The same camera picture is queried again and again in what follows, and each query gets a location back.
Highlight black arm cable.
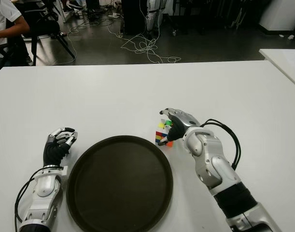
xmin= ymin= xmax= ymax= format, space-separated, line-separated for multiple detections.
xmin=14 ymin=168 xmax=45 ymax=232
xmin=200 ymin=118 xmax=242 ymax=170

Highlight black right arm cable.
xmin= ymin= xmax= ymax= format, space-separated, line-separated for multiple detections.
xmin=200 ymin=118 xmax=242 ymax=170

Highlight tangled white floor cable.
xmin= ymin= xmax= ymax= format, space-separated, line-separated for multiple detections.
xmin=107 ymin=0 xmax=182 ymax=64

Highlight multicolour Rubik's cube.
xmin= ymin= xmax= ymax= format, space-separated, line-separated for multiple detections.
xmin=155 ymin=118 xmax=174 ymax=147

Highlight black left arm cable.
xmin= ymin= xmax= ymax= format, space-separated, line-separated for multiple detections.
xmin=14 ymin=168 xmax=45 ymax=232

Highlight black office chair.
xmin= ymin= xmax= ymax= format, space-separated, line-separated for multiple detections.
xmin=0 ymin=21 xmax=33 ymax=67

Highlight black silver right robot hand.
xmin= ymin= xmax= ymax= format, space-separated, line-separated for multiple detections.
xmin=158 ymin=108 xmax=201 ymax=145

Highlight white side table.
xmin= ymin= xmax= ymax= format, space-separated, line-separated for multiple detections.
xmin=259 ymin=48 xmax=295 ymax=91

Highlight white cabinet with black base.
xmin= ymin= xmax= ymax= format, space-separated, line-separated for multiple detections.
xmin=258 ymin=0 xmax=295 ymax=31

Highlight dark brown round plate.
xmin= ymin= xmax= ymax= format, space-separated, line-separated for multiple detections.
xmin=66 ymin=135 xmax=174 ymax=232

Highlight person in white shirt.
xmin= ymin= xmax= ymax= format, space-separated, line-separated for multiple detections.
xmin=0 ymin=0 xmax=31 ymax=77

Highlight tall black cabinet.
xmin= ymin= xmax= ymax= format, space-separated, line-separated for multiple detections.
xmin=120 ymin=0 xmax=148 ymax=36

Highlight black stool with splayed legs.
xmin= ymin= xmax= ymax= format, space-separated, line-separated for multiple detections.
xmin=19 ymin=0 xmax=77 ymax=66

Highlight silver humanoid robot legs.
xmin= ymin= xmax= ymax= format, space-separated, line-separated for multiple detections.
xmin=146 ymin=0 xmax=166 ymax=32

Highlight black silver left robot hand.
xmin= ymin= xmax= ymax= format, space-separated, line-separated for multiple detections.
xmin=42 ymin=127 xmax=79 ymax=167

